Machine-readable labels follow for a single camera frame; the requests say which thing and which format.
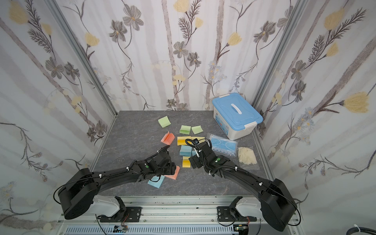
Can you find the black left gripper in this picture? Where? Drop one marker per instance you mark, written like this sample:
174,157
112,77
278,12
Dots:
171,167

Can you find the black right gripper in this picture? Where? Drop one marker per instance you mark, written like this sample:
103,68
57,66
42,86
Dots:
197,158

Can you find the pink memo pad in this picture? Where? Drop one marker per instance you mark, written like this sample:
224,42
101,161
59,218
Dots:
174,176

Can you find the small yellow memo pad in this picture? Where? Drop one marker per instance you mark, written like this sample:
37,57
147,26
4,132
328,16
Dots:
186,162

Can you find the blue memo pad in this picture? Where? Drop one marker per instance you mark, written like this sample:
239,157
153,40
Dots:
156,181
186,151

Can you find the torn yellow memo page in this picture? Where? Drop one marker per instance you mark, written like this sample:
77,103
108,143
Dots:
198,140

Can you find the large yellow memo pad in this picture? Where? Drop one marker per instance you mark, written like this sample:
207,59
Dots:
181,141

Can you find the torn green memo page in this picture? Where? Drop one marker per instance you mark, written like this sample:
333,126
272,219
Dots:
197,129

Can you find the green memo pad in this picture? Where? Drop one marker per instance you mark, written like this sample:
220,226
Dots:
185,130
164,122

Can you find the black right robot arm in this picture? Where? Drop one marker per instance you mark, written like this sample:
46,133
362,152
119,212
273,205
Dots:
276,203

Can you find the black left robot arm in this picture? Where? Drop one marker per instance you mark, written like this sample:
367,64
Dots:
77,195

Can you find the red memo pad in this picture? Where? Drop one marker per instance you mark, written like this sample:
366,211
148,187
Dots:
168,138

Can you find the bag of blue face masks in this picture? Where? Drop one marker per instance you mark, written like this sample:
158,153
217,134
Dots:
223,145

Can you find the clear bag with beige contents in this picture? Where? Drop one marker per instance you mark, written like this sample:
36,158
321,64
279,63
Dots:
246,156

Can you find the white box with blue lid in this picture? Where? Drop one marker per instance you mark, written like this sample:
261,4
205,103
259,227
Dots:
235,116

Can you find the small circuit board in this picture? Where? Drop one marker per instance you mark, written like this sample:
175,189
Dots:
120,229

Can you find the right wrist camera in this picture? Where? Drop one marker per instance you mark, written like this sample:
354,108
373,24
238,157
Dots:
204,149

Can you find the aluminium rail frame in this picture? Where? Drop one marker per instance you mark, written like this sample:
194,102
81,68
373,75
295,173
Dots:
160,215

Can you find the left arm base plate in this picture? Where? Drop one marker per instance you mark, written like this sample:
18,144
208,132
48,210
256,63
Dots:
127,214

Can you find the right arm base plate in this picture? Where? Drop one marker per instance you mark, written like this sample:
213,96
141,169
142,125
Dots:
227,214

